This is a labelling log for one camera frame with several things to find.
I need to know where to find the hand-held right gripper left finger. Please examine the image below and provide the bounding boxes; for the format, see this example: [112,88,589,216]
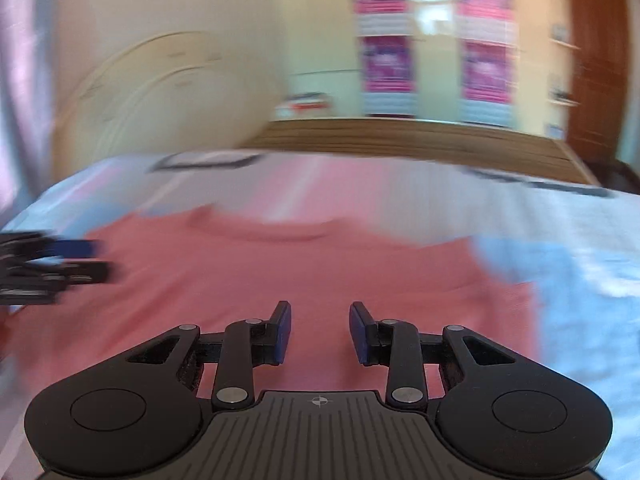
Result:
[127,301,292,411]

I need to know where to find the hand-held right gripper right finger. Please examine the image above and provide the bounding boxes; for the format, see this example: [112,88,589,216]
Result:
[349,301,516,410]

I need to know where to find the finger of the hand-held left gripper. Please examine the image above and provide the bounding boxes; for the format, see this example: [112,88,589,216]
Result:
[0,231,106,261]
[0,261,112,306]

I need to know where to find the pink long-sleeved sweater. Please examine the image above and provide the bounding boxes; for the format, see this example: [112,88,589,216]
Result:
[0,206,543,411]

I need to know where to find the pink sheer curtain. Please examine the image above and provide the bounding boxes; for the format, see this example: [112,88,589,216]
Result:
[0,0,56,211]

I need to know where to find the cream round headboard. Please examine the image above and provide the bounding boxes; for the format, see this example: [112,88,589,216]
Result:
[55,32,281,171]

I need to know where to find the wooden headboard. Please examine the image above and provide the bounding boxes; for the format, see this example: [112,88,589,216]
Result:
[245,119,601,186]

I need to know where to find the bed with patterned sheet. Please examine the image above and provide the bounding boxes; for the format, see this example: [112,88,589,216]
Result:
[0,152,640,480]

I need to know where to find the stack of books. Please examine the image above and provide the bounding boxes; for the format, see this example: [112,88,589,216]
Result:
[275,91,333,121]

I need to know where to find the cream wardrobe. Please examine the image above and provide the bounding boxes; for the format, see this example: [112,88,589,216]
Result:
[272,0,576,136]

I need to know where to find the cream corner shelves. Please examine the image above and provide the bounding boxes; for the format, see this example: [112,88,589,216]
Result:
[545,0,583,111]

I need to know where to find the brown wooden door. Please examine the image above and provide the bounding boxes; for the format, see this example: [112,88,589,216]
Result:
[565,0,633,163]

